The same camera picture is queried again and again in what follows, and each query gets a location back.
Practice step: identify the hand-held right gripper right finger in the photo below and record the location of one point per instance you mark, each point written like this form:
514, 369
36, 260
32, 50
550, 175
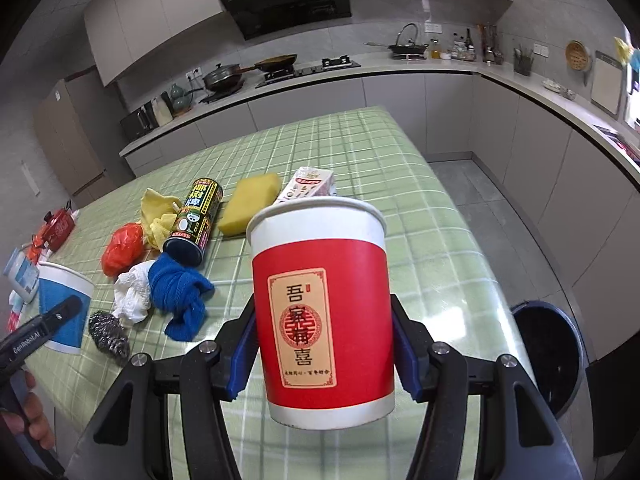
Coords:
406, 355

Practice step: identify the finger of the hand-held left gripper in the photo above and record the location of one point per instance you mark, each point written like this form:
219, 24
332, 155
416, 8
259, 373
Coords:
65, 312

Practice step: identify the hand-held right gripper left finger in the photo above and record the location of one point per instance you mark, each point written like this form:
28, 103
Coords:
241, 360

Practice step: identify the blue paper cup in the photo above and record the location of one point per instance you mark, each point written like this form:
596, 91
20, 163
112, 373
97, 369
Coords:
52, 291

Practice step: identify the white tissue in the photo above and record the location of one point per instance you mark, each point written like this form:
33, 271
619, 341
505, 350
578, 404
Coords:
132, 295

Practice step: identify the red plastic bag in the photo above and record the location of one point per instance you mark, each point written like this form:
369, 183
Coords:
122, 250

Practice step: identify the red paper cup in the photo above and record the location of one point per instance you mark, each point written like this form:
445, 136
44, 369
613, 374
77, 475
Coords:
320, 260

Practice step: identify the dark round trash bin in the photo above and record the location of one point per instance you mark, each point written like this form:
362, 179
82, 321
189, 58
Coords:
545, 350

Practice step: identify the black drink can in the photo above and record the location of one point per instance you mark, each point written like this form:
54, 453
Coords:
195, 215

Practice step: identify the person's left hand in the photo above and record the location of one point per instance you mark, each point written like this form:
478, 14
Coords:
40, 420

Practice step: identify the steel wool scrubber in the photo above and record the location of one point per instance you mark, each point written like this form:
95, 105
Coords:
107, 335

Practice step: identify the white and blue packet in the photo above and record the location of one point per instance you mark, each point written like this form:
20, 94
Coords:
20, 275

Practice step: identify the red snack packet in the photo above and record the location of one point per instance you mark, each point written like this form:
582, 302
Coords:
55, 227

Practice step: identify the blue cloth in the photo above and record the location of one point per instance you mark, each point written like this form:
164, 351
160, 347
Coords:
180, 290

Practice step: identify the yellow cloth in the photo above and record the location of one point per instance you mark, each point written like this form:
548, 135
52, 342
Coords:
155, 210

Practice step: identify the yellow sponge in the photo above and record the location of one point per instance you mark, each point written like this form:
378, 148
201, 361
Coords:
247, 205

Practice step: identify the tall brown cabinet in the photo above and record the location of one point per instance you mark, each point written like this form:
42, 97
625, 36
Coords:
75, 130

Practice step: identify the white drink carton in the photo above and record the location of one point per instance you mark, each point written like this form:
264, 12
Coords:
307, 185

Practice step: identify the black microwave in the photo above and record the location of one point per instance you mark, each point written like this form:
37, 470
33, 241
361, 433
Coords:
135, 122

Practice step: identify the black built-in oven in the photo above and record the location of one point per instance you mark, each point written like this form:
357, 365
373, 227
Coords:
615, 400

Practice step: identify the small beige cutting board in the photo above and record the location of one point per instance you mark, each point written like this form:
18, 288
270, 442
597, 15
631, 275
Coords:
162, 112

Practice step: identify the green ceramic jar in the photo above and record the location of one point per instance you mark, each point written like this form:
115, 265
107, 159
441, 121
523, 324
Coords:
179, 100

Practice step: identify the grey kitchen counter cabinets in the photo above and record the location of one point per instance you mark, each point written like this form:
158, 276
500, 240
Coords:
500, 125

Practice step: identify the black pot with lid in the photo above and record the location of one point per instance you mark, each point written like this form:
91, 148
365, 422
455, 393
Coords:
222, 79

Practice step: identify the black gas stove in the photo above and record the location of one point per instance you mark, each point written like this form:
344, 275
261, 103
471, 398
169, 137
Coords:
310, 71

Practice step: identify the black wok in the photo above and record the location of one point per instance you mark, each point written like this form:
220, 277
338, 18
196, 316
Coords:
275, 62

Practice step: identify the red sink mat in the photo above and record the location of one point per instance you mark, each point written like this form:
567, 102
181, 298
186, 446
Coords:
620, 145

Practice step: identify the black frying pan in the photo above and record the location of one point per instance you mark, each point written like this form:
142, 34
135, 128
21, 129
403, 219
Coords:
407, 49

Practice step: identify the white dish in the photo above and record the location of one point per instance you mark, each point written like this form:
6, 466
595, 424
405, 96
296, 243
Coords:
557, 89

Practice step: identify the yellow oil bottle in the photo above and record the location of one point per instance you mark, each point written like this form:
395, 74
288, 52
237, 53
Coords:
435, 50

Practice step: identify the black cutlery holder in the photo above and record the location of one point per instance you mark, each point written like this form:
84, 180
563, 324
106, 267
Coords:
523, 65

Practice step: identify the kitchen utensil holder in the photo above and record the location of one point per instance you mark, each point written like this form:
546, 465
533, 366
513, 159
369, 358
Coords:
489, 52

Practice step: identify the dark glass bottle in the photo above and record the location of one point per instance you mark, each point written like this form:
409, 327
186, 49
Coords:
469, 45

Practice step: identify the beige upper cabinets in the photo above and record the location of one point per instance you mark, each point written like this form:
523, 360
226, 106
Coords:
165, 5

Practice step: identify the large white cutting board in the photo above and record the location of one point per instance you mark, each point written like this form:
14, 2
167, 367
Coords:
607, 85

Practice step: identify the window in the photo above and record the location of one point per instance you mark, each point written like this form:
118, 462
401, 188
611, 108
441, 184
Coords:
635, 105

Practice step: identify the round bamboo trivet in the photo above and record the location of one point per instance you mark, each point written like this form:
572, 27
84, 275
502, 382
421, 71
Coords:
576, 55

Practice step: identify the black range hood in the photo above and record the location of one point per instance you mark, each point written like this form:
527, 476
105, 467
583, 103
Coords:
285, 5

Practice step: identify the hanging yellow rag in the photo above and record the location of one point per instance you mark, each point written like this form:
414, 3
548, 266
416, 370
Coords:
622, 50

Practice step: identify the hanging blue rag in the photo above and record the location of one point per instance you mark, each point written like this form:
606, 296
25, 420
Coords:
636, 60

